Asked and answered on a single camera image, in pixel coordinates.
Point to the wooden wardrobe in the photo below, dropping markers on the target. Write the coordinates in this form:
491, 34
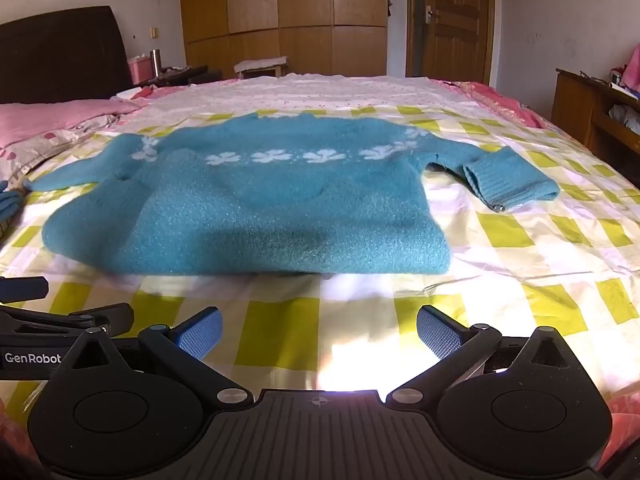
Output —
300, 5

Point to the stool with white cloth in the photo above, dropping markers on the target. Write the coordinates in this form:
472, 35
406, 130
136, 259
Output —
260, 66

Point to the pink pillow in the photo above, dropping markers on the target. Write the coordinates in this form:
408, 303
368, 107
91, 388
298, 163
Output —
50, 115

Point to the white cloth in desk shelf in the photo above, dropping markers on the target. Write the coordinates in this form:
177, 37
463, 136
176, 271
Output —
625, 116

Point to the wooden nightstand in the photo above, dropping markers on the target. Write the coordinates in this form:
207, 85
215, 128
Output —
575, 105

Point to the heart print pillow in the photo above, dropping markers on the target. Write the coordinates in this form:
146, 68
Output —
35, 152

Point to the yellow checked bedsheet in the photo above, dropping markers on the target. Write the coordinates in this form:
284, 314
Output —
525, 260

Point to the dark nightstand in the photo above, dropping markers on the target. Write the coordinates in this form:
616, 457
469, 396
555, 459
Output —
185, 76

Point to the pink storage box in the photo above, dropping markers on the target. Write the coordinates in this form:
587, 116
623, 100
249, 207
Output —
141, 70

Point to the wooden door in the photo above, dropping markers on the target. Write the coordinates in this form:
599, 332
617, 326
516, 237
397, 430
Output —
452, 20

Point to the blue knit garment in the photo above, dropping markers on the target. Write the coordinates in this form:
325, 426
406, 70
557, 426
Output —
9, 202

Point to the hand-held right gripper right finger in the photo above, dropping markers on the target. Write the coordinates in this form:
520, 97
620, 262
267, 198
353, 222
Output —
437, 335

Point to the metal thermos bottle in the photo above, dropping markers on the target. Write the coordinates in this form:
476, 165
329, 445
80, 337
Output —
157, 62

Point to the teal knit sweater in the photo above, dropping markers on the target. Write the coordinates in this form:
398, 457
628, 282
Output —
250, 210

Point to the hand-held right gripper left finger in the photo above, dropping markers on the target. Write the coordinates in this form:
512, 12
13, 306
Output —
202, 334

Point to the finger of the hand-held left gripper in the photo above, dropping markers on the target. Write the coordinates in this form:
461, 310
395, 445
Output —
75, 321
22, 289

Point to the pink item on desk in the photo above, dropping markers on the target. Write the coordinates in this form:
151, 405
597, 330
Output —
632, 72

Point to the dark wooden headboard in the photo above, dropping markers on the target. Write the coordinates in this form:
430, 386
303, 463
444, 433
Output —
60, 55

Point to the pink bed cover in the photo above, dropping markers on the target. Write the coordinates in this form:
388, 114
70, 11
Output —
500, 102

